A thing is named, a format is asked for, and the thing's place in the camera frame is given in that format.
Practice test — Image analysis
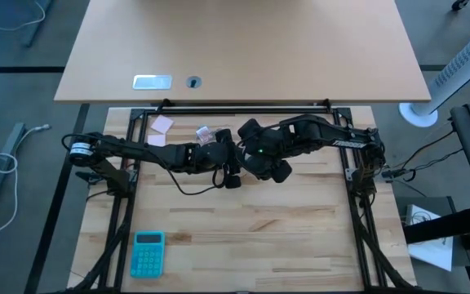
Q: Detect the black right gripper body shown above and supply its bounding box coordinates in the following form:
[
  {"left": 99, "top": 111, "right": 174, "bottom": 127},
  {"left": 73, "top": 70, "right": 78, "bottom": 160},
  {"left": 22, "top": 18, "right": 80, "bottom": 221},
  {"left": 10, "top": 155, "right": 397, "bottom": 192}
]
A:
[{"left": 251, "top": 160, "right": 294, "bottom": 184}]

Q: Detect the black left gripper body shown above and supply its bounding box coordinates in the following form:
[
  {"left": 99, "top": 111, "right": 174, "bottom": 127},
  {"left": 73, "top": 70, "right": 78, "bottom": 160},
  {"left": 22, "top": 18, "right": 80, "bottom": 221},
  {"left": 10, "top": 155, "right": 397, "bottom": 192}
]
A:
[{"left": 212, "top": 128, "right": 243, "bottom": 190}]

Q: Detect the clear wrapper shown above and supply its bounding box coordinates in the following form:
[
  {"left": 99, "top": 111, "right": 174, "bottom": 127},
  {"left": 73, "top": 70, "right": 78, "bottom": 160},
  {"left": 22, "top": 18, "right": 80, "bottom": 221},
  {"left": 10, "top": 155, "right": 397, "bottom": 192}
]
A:
[{"left": 195, "top": 126, "right": 214, "bottom": 144}]

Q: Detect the pink sticky note pad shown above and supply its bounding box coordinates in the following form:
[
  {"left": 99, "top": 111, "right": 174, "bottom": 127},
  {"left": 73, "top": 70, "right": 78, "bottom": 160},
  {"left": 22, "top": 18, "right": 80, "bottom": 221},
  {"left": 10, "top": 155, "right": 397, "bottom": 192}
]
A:
[
  {"left": 147, "top": 133, "right": 167, "bottom": 148},
  {"left": 150, "top": 114, "right": 175, "bottom": 135}
]

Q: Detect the silver desk power plate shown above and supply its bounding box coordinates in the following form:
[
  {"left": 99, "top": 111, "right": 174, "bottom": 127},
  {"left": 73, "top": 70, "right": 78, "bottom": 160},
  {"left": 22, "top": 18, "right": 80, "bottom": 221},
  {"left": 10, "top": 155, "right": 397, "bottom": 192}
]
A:
[{"left": 132, "top": 74, "right": 173, "bottom": 91}]

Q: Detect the light wooden desk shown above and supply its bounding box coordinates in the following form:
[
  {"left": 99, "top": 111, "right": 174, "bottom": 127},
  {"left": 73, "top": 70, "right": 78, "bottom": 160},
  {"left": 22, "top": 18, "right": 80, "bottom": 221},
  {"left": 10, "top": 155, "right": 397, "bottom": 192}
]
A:
[{"left": 54, "top": 0, "right": 432, "bottom": 103}]

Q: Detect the teal calculator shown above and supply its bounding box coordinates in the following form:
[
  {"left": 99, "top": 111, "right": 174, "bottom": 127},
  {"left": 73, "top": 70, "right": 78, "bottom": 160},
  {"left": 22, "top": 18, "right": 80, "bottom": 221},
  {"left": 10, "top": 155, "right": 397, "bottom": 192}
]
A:
[{"left": 130, "top": 230, "right": 166, "bottom": 279}]

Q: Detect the white paper box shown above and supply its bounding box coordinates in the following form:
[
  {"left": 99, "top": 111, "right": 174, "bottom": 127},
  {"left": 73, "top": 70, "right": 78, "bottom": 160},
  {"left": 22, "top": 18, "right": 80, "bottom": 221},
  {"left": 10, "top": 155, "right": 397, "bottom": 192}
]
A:
[{"left": 405, "top": 203, "right": 454, "bottom": 273}]

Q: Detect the white tower fan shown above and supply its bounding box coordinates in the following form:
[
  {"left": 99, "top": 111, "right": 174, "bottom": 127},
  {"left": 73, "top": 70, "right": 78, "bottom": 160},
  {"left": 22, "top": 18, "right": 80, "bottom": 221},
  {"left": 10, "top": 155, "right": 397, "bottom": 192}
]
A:
[{"left": 398, "top": 16, "right": 470, "bottom": 128}]

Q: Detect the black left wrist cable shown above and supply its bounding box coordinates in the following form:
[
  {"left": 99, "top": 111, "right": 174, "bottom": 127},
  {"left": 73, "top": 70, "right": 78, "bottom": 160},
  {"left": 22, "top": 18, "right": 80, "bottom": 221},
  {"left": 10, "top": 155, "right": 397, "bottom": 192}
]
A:
[{"left": 165, "top": 167, "right": 236, "bottom": 196}]

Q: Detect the black aluminium table frame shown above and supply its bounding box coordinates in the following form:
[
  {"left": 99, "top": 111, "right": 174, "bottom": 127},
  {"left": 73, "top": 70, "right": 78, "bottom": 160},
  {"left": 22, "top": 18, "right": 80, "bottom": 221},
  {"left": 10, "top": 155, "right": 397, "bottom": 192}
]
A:
[{"left": 67, "top": 99, "right": 419, "bottom": 294}]

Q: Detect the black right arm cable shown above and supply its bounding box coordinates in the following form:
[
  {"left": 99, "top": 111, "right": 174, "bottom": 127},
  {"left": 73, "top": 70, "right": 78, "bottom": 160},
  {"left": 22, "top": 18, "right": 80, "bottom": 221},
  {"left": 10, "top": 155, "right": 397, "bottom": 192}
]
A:
[{"left": 381, "top": 129, "right": 464, "bottom": 184}]

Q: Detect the white floor cable with plug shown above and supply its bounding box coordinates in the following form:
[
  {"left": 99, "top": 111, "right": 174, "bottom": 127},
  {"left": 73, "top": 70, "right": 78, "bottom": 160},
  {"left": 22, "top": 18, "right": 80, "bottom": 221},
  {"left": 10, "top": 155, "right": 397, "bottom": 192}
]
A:
[{"left": 0, "top": 124, "right": 53, "bottom": 244}]

